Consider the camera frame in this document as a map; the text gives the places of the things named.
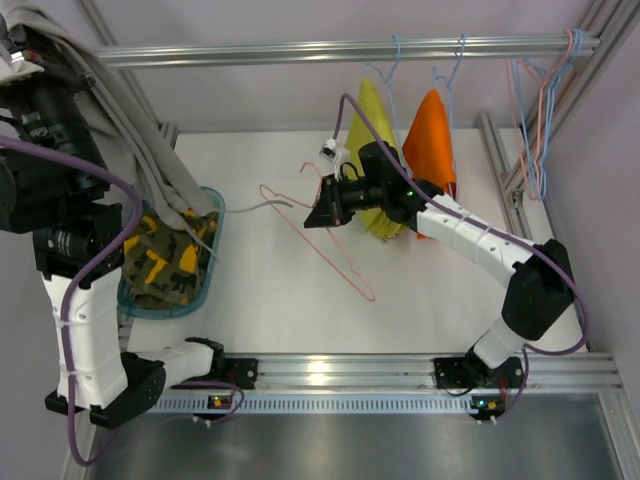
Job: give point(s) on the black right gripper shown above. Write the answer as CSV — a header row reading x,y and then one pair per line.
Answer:
x,y
333,200

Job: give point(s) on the camouflage trousers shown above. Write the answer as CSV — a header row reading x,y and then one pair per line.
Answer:
x,y
165,268

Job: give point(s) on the grey trousers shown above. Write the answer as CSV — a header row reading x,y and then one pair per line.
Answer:
x,y
131,141

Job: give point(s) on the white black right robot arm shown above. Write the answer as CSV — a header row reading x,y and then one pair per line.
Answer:
x,y
536,276

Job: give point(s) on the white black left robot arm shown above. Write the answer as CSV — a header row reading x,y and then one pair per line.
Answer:
x,y
53,180

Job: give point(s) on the yellow-green trousers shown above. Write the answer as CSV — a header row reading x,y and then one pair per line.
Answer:
x,y
374,221

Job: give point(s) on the orange trousers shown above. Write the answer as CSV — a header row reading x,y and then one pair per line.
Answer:
x,y
428,147

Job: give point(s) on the blue hanger under orange trousers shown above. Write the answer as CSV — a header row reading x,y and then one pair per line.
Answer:
x,y
448,82

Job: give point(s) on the blue hanger under yellow trousers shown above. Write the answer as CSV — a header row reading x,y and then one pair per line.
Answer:
x,y
388,79

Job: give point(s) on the teal plastic bin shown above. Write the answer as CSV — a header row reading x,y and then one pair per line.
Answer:
x,y
126,310

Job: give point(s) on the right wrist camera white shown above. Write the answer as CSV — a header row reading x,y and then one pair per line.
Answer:
x,y
334,152

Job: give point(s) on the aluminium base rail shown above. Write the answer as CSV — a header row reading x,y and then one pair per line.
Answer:
x,y
575,373

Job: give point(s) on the slotted cable duct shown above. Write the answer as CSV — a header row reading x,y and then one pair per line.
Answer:
x,y
270,403

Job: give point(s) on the empty blue wire hanger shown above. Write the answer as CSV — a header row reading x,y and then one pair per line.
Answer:
x,y
529,149

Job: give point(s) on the aluminium hanging rail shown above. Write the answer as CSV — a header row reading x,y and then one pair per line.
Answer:
x,y
302,52

